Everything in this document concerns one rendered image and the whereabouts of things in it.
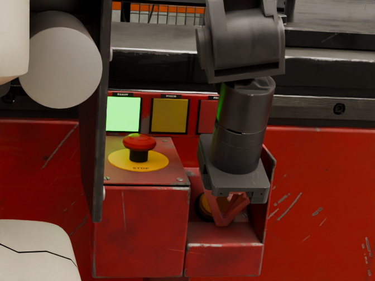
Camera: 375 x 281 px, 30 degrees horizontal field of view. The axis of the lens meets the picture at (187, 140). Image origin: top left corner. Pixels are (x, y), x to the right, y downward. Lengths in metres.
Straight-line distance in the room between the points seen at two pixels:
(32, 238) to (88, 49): 0.11
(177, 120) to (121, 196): 0.18
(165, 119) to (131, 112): 0.05
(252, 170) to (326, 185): 0.34
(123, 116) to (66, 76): 0.53
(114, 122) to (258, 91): 0.24
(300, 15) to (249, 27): 0.46
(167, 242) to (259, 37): 0.26
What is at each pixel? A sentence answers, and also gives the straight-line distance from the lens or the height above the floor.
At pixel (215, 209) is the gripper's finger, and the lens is 0.83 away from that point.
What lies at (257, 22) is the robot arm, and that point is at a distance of 0.70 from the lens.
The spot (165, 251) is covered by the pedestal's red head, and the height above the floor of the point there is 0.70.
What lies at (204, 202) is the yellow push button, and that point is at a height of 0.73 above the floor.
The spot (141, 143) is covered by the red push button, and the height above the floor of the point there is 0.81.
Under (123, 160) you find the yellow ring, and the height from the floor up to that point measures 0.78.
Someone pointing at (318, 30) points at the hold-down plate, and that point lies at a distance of 1.11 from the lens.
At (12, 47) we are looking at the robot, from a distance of 0.23.
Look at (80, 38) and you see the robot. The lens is 0.37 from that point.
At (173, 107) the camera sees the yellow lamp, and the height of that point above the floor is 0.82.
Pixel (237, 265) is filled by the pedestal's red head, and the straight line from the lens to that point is 0.84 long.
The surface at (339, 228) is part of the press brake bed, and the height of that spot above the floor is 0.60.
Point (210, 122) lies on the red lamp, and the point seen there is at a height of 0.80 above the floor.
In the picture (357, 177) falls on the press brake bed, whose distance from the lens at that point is 1.13.
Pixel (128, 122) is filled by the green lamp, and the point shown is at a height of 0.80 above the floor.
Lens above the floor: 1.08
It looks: 19 degrees down
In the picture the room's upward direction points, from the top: 5 degrees clockwise
